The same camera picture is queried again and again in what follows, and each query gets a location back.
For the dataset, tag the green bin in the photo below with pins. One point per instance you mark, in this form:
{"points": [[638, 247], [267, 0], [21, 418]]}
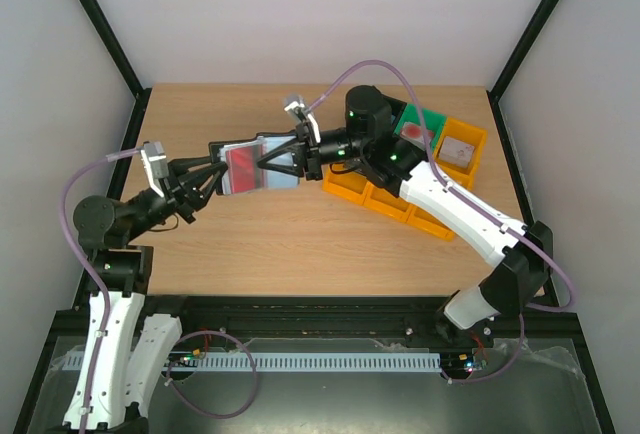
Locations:
{"points": [[429, 119]]}

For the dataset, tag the black leather card holder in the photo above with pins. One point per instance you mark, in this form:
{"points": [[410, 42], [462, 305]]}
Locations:
{"points": [[271, 180]]}

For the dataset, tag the yellow bin front left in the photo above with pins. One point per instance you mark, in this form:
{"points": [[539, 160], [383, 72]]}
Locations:
{"points": [[351, 186]]}

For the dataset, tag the white pink card stack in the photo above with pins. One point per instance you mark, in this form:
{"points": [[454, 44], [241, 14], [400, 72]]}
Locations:
{"points": [[456, 152]]}

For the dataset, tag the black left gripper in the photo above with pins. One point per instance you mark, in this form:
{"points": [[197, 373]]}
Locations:
{"points": [[181, 191]]}

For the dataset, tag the red card in holder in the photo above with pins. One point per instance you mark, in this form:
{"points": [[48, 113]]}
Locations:
{"points": [[244, 175]]}

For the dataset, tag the yellow bin back right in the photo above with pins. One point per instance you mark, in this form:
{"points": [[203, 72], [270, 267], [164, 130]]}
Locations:
{"points": [[469, 134]]}

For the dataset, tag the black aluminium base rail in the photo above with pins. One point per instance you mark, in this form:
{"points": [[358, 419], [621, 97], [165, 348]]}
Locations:
{"points": [[409, 319]]}

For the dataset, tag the right frame post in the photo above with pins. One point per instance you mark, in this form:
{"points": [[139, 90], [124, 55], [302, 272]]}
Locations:
{"points": [[533, 29]]}

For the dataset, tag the frame post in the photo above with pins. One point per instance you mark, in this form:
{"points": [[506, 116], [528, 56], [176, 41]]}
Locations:
{"points": [[109, 39], [533, 29]]}

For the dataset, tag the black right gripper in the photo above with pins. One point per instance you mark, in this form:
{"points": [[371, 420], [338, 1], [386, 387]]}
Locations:
{"points": [[309, 155]]}

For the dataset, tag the yellow bin front middle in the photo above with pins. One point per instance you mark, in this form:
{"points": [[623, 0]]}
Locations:
{"points": [[381, 201]]}

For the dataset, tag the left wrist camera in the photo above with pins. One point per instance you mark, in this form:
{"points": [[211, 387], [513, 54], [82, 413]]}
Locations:
{"points": [[155, 165]]}

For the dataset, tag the white red circle card stack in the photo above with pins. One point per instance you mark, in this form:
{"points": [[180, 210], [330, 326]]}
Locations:
{"points": [[414, 134]]}

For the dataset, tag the black bin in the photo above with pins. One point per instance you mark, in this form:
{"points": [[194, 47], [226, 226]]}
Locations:
{"points": [[397, 108]]}

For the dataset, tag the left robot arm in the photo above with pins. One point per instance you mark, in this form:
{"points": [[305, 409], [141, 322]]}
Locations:
{"points": [[121, 363]]}

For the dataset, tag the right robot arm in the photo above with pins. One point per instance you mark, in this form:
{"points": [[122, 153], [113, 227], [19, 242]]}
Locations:
{"points": [[518, 255]]}

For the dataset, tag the yellow bin front right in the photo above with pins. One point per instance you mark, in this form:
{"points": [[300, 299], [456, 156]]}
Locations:
{"points": [[425, 222]]}

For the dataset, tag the yellow bin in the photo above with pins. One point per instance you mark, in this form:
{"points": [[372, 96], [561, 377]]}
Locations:
{"points": [[425, 222], [351, 186], [469, 134], [381, 201]]}

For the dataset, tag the left frame post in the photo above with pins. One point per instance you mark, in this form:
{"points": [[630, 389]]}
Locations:
{"points": [[109, 39]]}

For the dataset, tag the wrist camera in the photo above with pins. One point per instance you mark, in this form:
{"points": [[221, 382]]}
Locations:
{"points": [[306, 127], [155, 165]]}

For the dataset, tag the slotted cable duct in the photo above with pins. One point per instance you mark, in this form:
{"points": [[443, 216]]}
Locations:
{"points": [[315, 362]]}

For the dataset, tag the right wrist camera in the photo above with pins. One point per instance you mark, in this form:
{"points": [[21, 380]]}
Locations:
{"points": [[306, 127]]}

